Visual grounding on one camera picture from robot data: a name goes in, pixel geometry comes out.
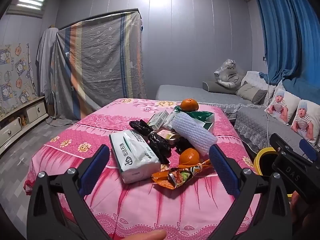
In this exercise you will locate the tiger plush toy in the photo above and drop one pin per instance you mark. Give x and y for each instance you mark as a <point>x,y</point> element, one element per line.
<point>228,73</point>

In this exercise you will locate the small black plastic bag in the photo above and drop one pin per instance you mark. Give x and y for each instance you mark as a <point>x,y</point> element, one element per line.
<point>182,145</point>

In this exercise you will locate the grey sofa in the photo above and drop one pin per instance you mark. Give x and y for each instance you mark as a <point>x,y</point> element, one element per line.
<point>190,93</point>

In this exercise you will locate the white foam fruit net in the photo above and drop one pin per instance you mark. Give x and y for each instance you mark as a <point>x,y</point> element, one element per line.
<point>192,132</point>

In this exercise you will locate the striped grey sheet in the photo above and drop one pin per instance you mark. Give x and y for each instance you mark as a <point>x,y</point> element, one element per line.
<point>100,62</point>

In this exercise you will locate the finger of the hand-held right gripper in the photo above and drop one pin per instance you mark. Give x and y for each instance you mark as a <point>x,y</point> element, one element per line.
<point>308,149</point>
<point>282,145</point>

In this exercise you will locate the white tissue pack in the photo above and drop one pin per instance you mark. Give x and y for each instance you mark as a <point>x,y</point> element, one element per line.
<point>132,155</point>

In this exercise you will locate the plain grey cloth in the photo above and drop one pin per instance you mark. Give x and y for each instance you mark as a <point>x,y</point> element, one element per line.
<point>45,60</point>

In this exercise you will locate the grey pillow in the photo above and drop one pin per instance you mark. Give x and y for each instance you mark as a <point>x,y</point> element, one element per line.
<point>215,88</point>

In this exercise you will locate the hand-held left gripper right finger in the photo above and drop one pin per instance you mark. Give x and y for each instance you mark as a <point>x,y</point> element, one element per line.
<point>222,170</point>

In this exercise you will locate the pink packet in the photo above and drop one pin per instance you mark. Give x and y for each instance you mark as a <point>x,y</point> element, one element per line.
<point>168,135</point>

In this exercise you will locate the colourful snack packet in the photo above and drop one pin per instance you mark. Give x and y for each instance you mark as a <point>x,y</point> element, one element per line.
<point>183,175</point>

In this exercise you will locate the orange snack wrapper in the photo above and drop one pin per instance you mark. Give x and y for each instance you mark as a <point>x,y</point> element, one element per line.
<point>162,178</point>

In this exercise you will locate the cartoon wall poster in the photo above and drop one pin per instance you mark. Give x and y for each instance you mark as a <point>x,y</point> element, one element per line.
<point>15,77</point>

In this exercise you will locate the baby print pillow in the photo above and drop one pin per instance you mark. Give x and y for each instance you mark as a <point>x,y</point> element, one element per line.
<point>281,102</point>
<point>303,120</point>

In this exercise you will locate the orange mandarin peel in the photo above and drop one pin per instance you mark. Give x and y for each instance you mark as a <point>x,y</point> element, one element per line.
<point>189,104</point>
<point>189,157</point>

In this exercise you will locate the blue curtain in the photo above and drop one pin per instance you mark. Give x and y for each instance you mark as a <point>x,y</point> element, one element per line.
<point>287,35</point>

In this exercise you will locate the pink floral bedsheet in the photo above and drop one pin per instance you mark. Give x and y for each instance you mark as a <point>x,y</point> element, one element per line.
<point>140,210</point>

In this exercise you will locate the green white plastic bag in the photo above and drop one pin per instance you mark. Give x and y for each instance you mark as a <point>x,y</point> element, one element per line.
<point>202,117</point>

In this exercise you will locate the white quilted throw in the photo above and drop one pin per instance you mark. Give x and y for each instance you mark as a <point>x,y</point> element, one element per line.
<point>257,80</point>

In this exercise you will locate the person's left hand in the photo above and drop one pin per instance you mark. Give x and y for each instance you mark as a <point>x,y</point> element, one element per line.
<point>147,236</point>

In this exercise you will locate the white green carton box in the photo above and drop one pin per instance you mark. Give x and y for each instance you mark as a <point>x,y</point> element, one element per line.
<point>171,118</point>
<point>158,120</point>

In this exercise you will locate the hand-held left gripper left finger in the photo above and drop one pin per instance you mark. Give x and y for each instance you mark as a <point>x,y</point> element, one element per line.
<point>96,165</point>

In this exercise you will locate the white TV cabinet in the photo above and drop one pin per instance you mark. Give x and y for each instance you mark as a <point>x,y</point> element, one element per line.
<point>22,122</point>

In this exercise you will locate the person's right hand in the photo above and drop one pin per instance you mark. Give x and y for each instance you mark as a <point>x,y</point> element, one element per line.
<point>301,212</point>

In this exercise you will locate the grey brown cushion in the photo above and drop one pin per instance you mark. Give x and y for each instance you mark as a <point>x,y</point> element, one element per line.
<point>251,93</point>

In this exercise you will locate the yellow trash bin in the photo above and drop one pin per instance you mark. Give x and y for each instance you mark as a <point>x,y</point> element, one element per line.
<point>260,160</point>

